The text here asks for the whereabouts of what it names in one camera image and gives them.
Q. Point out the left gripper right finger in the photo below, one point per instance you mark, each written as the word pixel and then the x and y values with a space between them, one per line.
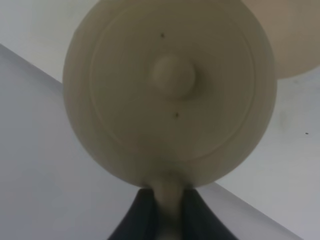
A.
pixel 198 222

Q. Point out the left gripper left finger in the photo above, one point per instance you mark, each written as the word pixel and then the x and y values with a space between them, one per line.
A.
pixel 141 222

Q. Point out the beige teapot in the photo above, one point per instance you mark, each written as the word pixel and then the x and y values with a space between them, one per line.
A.
pixel 169 95

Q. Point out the beige teapot saucer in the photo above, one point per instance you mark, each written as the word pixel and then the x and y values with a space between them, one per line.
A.
pixel 293 29

